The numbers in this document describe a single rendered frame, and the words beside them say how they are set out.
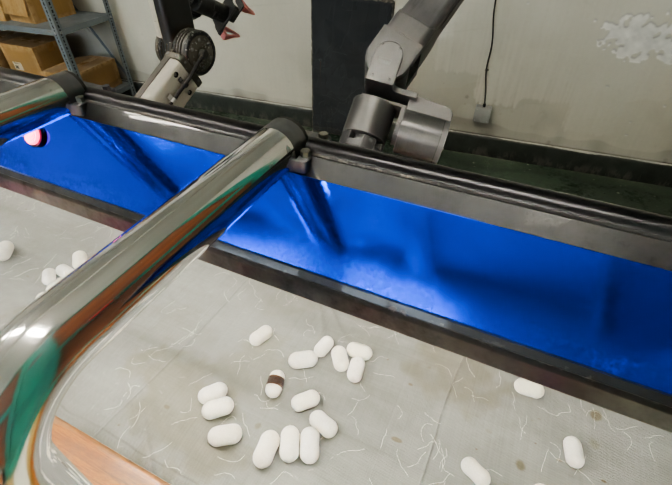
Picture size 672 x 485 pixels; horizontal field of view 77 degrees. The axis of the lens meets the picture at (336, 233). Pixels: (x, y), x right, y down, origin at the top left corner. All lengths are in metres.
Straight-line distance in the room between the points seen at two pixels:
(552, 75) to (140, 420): 2.24
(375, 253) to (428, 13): 0.45
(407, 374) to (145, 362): 0.33
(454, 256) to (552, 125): 2.34
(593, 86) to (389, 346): 2.05
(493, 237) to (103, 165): 0.22
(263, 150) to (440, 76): 2.27
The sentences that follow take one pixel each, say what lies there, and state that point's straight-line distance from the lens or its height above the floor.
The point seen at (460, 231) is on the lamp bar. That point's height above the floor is 1.09.
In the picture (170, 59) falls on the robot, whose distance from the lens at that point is 1.15.
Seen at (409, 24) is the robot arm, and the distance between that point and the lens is 0.59.
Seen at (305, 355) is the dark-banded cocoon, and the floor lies 0.76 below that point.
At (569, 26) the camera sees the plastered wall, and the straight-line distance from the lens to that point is 2.36.
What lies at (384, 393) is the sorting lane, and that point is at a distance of 0.54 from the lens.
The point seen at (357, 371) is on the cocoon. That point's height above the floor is 0.76.
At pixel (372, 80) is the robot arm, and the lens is 0.54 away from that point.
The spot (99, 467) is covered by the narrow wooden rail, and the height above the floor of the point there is 0.76.
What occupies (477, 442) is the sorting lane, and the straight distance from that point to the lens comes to 0.53.
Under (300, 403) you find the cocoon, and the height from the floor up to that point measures 0.76.
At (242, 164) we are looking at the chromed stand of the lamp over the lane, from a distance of 0.18.
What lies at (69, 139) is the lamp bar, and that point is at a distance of 0.31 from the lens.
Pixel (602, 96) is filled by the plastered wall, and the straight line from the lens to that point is 2.48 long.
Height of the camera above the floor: 1.21
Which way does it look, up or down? 40 degrees down
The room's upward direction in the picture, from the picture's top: straight up
